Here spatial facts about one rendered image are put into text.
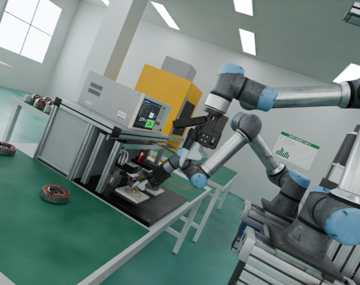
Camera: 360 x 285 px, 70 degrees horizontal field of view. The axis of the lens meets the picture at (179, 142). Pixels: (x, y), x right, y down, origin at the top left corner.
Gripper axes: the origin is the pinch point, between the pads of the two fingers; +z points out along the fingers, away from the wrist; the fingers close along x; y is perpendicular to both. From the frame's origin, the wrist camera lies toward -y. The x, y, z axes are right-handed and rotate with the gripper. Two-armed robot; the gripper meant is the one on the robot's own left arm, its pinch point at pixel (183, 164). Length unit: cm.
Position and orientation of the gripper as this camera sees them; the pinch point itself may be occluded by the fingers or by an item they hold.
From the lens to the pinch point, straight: 85.7
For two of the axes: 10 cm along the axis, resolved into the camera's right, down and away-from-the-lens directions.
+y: 8.8, 4.1, -2.2
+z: -4.0, 9.1, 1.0
